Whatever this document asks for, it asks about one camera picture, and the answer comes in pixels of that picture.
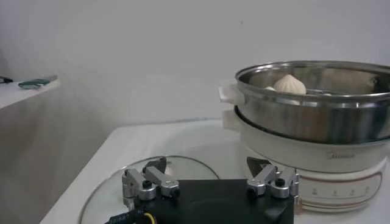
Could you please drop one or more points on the white steamed baozi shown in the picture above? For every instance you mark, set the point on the white steamed baozi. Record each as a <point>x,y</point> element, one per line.
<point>269,88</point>
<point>289,85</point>

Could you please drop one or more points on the white work table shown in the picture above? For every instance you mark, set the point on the white work table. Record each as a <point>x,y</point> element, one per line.
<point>137,143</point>

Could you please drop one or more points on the stainless steel steamer basket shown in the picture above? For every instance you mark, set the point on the stainless steel steamer basket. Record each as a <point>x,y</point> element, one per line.
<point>304,121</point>

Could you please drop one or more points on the white electric cooker base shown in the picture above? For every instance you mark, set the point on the white electric cooker base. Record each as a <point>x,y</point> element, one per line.
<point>335,188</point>

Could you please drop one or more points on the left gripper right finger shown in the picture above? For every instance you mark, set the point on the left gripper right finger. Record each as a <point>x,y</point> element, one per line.
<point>274,182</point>

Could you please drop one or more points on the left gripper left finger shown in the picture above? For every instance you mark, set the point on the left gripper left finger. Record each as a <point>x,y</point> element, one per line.
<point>146,185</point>

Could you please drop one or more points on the round glass pot lid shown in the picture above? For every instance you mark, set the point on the round glass pot lid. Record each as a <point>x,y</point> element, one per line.
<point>100,198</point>

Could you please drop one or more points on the white side table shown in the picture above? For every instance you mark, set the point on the white side table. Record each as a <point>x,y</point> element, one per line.
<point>18,94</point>

